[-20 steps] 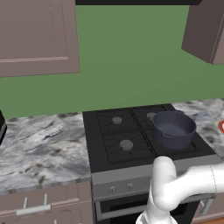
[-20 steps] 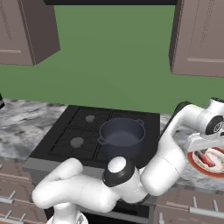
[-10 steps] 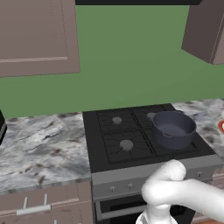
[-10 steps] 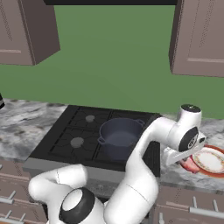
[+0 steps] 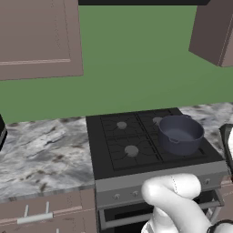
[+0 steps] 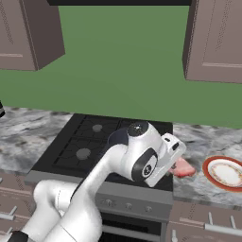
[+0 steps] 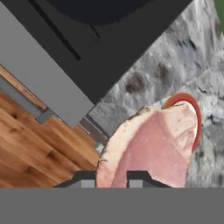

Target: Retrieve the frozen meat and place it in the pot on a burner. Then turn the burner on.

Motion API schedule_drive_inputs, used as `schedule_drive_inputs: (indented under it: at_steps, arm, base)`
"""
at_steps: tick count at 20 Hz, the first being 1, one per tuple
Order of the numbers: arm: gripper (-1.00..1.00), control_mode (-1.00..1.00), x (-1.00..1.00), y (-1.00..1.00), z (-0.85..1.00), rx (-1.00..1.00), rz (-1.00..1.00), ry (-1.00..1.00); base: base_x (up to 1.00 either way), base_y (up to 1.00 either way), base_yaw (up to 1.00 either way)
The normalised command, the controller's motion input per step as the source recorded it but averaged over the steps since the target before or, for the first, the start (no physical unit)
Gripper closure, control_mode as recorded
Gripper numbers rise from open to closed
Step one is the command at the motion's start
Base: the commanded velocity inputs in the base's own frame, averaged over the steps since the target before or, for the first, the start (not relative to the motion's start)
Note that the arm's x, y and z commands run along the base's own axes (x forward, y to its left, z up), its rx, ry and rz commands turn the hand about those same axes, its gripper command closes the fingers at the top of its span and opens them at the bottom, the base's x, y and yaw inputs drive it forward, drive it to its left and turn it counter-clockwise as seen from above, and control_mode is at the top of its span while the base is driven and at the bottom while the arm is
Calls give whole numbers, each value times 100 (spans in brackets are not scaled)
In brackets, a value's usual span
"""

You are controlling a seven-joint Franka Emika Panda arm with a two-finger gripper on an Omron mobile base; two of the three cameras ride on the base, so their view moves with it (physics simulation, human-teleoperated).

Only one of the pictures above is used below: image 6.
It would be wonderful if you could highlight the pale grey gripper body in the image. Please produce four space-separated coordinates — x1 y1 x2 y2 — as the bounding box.
146 142 187 188

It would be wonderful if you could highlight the black range hood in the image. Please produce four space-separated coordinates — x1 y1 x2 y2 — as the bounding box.
46 0 193 7

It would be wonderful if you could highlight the pink frozen meat piece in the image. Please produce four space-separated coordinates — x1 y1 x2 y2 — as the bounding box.
168 157 197 179

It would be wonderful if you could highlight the red-rimmed white plate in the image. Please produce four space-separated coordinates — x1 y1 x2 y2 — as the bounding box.
201 155 242 194

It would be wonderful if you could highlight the grey oven door handle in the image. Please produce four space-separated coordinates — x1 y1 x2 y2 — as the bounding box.
101 224 163 238

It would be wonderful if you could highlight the black appliance with grey band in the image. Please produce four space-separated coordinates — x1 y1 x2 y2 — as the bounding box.
0 100 7 119

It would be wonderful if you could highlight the brown drawer front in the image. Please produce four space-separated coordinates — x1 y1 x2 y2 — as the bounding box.
165 200 242 242
0 171 36 242

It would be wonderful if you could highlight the grey oven range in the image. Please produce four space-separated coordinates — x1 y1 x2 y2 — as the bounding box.
24 169 175 242

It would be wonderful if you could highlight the black gas hob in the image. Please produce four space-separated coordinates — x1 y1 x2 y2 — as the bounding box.
31 112 175 192

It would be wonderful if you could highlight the brown wall cupboard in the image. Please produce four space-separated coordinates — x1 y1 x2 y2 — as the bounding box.
181 0 242 85
0 0 66 72

